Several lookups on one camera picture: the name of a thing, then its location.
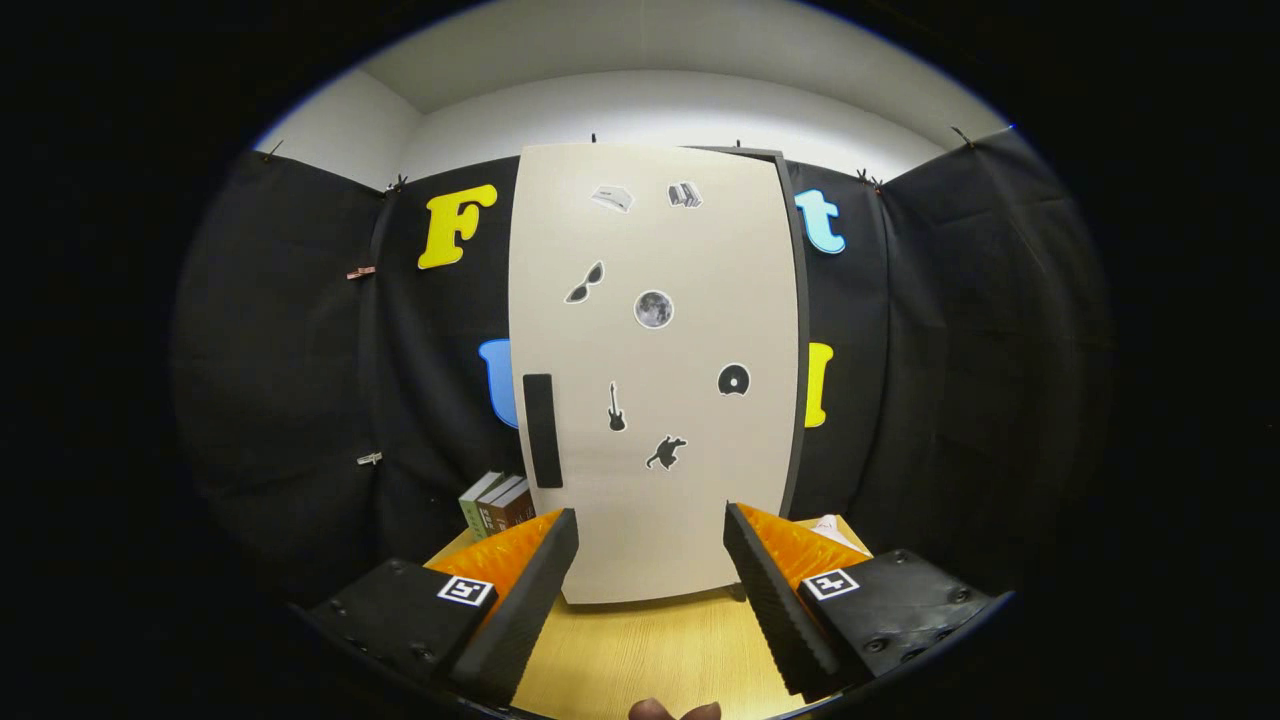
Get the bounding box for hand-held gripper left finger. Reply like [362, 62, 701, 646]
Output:
[305, 508, 580, 707]

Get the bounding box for black backdrop cloth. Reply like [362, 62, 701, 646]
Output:
[170, 125, 1116, 611]

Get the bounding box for black door handle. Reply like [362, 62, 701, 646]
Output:
[522, 373, 564, 490]

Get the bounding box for row of black backdrop clips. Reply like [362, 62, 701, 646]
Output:
[258, 125, 976, 193]

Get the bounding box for dark grey cabinet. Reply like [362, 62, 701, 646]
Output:
[690, 145, 811, 521]

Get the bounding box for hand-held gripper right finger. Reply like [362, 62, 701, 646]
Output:
[722, 502, 993, 699]

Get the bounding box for brown book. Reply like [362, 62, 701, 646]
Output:
[490, 482, 538, 533]

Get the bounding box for green book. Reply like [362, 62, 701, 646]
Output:
[458, 471, 504, 541]

